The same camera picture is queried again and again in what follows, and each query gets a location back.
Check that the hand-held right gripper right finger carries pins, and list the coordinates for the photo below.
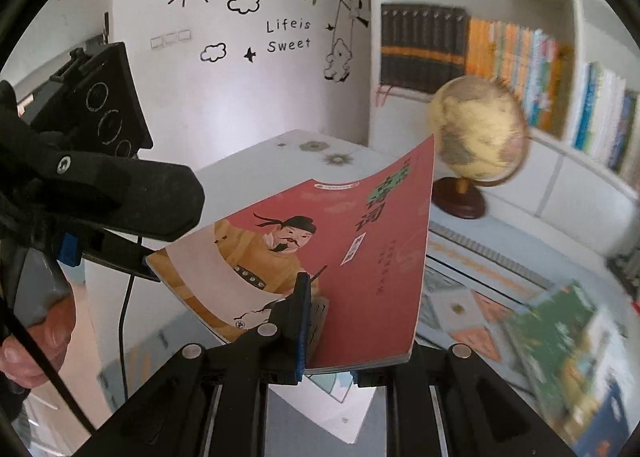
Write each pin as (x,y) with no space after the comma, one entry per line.
(450,387)

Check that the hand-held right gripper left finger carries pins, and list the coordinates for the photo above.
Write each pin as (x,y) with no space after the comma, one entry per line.
(301,327)

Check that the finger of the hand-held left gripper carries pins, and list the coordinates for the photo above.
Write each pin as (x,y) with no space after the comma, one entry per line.
(115,254)
(150,202)

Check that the pink book with robed man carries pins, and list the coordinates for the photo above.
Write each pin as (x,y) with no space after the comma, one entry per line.
(360,262)

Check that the row of black books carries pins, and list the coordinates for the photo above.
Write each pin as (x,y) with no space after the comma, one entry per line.
(420,47)

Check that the row of blue white books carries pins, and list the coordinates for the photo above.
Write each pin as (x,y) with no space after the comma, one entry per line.
(605,112)

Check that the row of yellow orange books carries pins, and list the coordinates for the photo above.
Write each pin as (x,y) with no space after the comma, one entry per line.
(515,67)

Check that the person's left hand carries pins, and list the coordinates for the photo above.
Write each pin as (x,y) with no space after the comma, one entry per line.
(30,357)

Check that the green book with yellow flower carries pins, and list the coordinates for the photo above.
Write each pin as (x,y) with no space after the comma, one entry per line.
(555,337)

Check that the light blue patterned table mat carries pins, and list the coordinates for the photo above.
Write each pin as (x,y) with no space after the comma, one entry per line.
(480,257)

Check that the white bookshelf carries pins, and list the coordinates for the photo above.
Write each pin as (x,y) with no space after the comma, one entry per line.
(560,177)

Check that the yellow globe on wooden stand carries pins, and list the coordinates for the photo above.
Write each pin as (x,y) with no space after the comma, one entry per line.
(475,132)

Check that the white wall switches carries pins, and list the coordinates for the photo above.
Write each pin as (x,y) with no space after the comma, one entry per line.
(170,39)

